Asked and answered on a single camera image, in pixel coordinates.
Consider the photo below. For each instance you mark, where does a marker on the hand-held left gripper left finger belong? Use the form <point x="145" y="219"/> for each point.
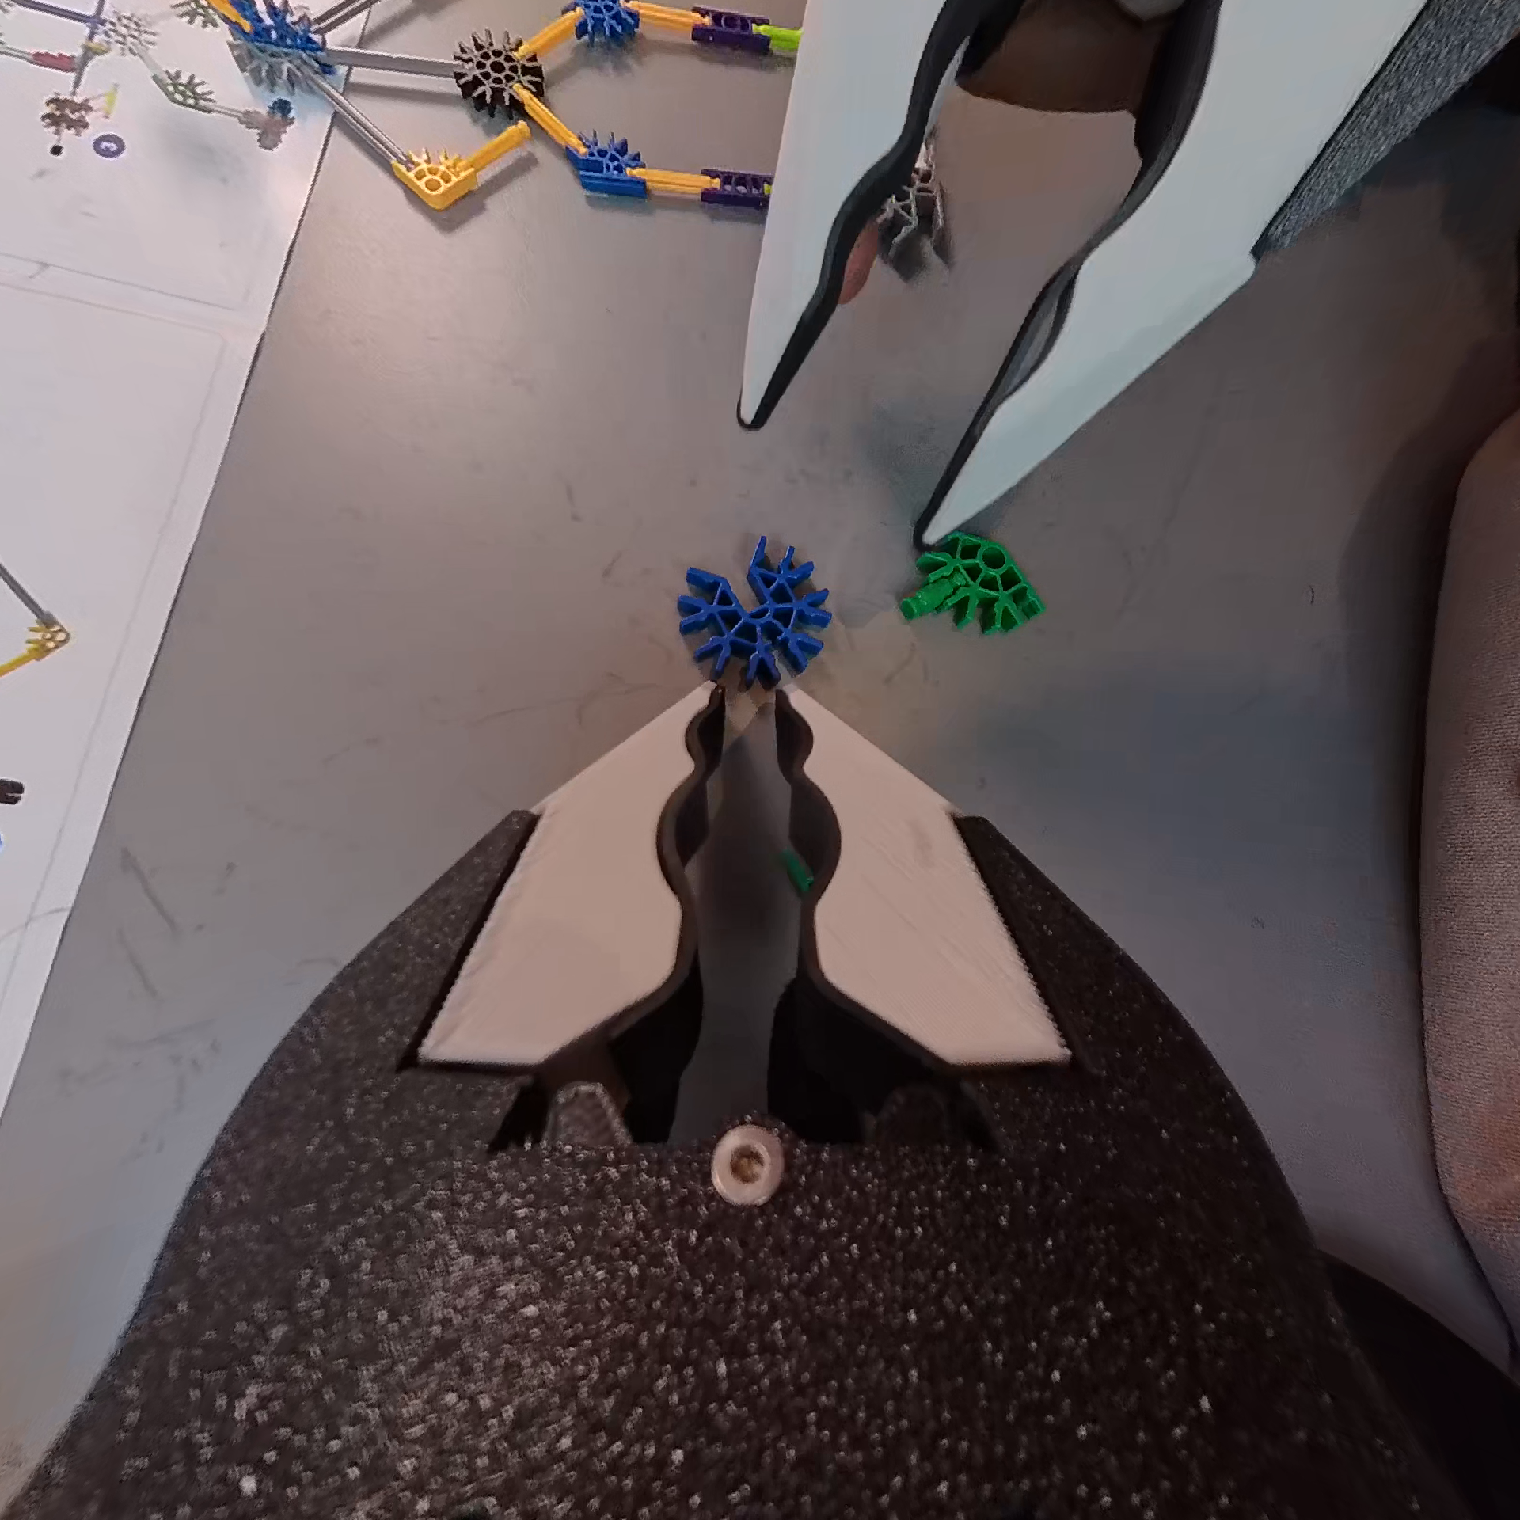
<point x="570" y="926"/>

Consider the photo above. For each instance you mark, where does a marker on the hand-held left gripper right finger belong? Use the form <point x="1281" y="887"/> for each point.
<point x="914" y="937"/>

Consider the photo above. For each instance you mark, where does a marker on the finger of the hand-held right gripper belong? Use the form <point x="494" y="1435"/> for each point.
<point x="1223" y="154"/>
<point x="820" y="177"/>

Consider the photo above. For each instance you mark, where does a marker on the short green toy rod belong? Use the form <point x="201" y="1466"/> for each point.
<point x="794" y="872"/>
<point x="919" y="602"/>

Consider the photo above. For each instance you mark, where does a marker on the green fan toy connector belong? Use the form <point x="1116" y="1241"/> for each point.
<point x="973" y="590"/>

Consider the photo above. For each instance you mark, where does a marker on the blue snowflake toy connector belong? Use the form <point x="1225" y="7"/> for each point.
<point x="754" y="617"/>

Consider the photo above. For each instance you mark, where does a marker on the white instruction sheet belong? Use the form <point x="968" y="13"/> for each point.
<point x="117" y="356"/>

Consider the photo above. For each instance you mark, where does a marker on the grey desk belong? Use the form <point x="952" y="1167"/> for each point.
<point x="474" y="534"/>

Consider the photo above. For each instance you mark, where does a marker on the person's right hand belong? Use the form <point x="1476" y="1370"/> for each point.
<point x="1057" y="60"/>

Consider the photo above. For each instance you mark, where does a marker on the colourful toy rod figure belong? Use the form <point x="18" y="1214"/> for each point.
<point x="497" y="72"/>

